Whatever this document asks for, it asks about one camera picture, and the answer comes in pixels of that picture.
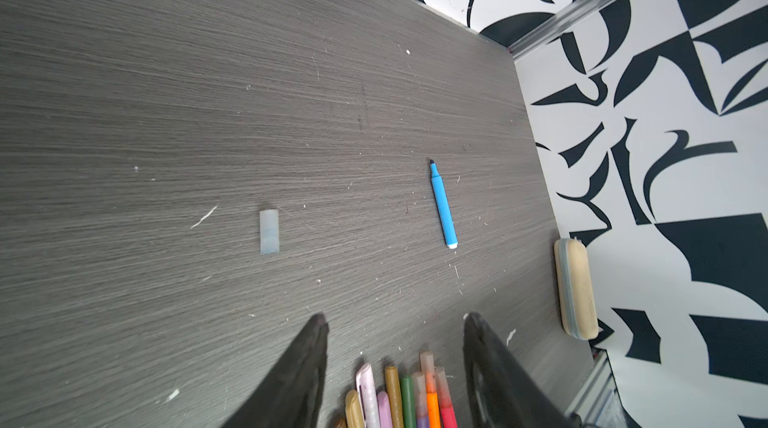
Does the red pink marker pen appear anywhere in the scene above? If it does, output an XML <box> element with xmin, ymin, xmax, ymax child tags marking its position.
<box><xmin>435</xmin><ymin>366</ymin><xmax>458</xmax><ymax>428</ymax></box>

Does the light pink marker pen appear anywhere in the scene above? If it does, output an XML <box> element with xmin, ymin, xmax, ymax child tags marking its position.
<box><xmin>355</xmin><ymin>363</ymin><xmax>381</xmax><ymax>428</ymax></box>

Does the purple marker pen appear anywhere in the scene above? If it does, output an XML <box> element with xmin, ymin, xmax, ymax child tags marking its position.
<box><xmin>411</xmin><ymin>371</ymin><xmax>430</xmax><ymax>428</ymax></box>

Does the green marker pen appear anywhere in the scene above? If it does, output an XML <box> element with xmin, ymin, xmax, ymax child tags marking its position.
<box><xmin>400</xmin><ymin>375</ymin><xmax>417</xmax><ymax>428</ymax></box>

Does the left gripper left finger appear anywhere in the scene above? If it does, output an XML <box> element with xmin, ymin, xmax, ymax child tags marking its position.
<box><xmin>224</xmin><ymin>313</ymin><xmax>329</xmax><ymax>428</ymax></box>

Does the gold tan marker pen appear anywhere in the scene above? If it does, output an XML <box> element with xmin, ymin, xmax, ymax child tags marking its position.
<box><xmin>345</xmin><ymin>390</ymin><xmax>365</xmax><ymax>428</ymax></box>

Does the clear blue pen cap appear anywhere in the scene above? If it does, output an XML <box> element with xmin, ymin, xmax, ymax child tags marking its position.
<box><xmin>259</xmin><ymin>209</ymin><xmax>280</xmax><ymax>254</ymax></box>

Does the beige whiteboard eraser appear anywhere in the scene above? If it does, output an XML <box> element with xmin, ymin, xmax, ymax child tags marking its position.
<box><xmin>553</xmin><ymin>238</ymin><xmax>599</xmax><ymax>340</ymax></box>

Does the orange marker pen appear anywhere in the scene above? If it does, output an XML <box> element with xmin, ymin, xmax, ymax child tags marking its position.
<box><xmin>420</xmin><ymin>351</ymin><xmax>441</xmax><ymax>428</ymax></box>

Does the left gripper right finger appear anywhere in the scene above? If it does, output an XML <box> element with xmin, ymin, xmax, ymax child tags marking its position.
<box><xmin>463</xmin><ymin>312</ymin><xmax>579</xmax><ymax>427</ymax></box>

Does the blue marker pen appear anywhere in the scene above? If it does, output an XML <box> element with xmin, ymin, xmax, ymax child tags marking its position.
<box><xmin>429</xmin><ymin>159</ymin><xmax>458</xmax><ymax>250</ymax></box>

